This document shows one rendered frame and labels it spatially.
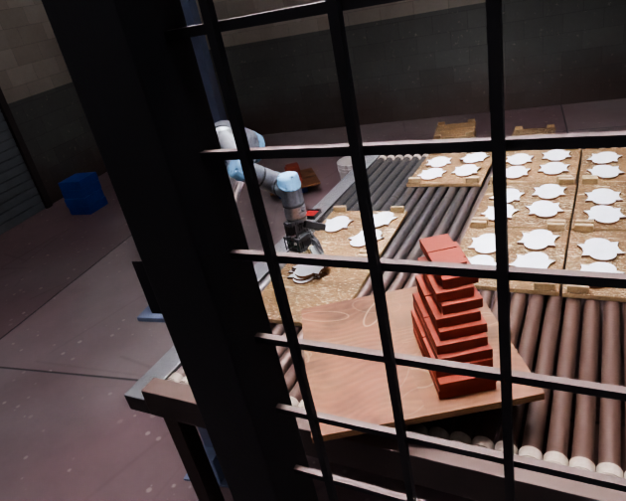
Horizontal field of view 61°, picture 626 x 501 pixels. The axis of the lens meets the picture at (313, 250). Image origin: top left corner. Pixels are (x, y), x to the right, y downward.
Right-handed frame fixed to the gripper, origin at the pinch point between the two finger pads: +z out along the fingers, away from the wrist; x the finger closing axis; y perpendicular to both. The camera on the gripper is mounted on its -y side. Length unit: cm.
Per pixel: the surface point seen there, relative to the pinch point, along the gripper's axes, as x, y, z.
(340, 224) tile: -14.5, -35.9, 3.4
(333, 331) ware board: 39, 35, -6
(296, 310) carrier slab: 10.3, 21.2, 4.3
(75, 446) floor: -128, 70, 98
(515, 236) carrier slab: 55, -49, 4
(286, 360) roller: 22.6, 40.3, 6.3
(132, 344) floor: -178, 2, 98
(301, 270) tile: -1.1, 4.4, 0.9
